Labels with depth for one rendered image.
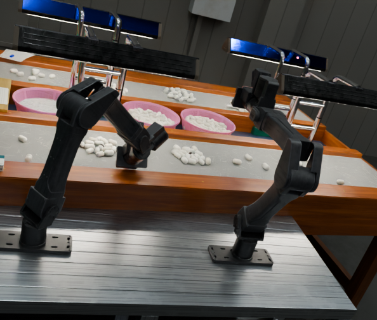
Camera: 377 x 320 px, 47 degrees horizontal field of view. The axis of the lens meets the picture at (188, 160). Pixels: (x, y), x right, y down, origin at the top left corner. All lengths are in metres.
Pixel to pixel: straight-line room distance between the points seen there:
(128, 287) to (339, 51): 3.49
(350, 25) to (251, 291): 3.32
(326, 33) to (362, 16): 0.35
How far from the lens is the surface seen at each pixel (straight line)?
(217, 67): 3.86
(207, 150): 1.78
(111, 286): 1.13
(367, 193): 1.89
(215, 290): 1.21
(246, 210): 1.26
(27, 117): 1.68
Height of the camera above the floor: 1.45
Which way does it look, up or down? 25 degrees down
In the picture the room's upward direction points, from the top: 16 degrees clockwise
